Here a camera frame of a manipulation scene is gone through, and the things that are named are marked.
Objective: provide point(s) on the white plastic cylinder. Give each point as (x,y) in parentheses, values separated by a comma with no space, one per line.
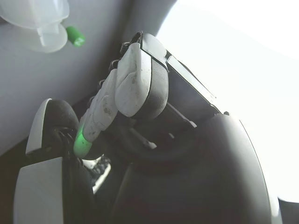
(35,16)

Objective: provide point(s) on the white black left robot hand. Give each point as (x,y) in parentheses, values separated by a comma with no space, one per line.
(191,168)

